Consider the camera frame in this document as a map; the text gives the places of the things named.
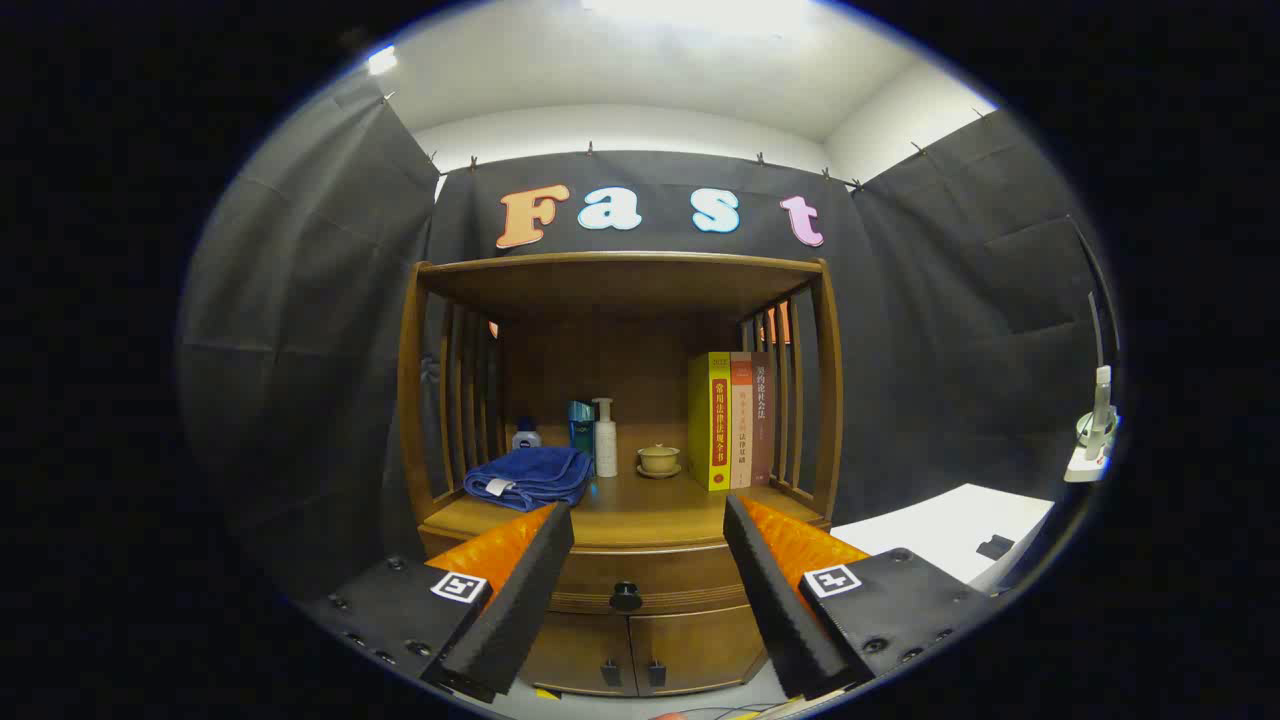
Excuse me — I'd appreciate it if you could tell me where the white pump bottle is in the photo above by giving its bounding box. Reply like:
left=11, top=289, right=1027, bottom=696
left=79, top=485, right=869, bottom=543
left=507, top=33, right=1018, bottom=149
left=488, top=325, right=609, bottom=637
left=592, top=397, right=619, bottom=478

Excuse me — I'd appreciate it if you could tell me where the wooden countertop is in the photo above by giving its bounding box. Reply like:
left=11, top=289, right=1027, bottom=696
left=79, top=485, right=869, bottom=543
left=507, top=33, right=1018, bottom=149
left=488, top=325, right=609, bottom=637
left=420, top=470, right=831, bottom=551

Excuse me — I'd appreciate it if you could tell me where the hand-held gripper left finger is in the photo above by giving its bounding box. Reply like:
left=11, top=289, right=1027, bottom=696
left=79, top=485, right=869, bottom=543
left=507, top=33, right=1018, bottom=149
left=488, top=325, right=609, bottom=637
left=300, top=502, right=576, bottom=704

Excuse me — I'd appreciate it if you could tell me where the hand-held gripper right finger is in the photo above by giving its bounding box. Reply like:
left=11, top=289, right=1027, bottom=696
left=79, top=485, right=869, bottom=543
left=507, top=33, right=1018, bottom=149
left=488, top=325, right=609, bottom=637
left=722, top=493, right=1001, bottom=701

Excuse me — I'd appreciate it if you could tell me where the thick yellow book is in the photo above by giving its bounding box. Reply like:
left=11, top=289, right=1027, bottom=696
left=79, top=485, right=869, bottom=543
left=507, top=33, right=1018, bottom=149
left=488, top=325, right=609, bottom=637
left=687, top=351, right=733, bottom=492

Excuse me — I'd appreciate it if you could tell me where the brown wooden cabinet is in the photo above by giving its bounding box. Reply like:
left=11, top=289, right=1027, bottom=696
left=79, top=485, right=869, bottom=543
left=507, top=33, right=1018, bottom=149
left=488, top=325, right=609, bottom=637
left=397, top=250, right=844, bottom=698

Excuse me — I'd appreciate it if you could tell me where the orange and white book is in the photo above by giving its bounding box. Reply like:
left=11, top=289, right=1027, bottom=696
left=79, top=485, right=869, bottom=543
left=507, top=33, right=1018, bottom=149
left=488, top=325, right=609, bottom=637
left=730, top=352, right=753, bottom=489

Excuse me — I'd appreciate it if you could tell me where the brown book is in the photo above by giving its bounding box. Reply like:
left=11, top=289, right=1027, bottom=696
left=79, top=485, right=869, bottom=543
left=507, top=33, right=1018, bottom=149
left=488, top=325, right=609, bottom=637
left=750, top=352, right=773, bottom=486

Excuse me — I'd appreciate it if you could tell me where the white drawer cabinet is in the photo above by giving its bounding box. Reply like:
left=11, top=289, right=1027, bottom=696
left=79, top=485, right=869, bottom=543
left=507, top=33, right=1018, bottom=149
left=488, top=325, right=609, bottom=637
left=830, top=483, right=1056, bottom=586

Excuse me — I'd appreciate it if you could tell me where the folded blue towel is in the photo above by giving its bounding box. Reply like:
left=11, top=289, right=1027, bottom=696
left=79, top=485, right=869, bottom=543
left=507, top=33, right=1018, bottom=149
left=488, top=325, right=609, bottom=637
left=463, top=446, right=595, bottom=513

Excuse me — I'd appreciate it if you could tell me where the wooden cabinet door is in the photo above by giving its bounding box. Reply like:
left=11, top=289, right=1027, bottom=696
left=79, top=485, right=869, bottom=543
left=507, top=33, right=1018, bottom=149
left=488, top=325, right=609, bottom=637
left=630, top=605, right=769, bottom=696
left=520, top=612, right=638, bottom=698

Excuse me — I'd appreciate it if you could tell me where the brown wooden drawer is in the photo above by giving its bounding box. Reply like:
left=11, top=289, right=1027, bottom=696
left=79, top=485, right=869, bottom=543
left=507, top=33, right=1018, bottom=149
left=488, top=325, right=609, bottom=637
left=418, top=520, right=833, bottom=616

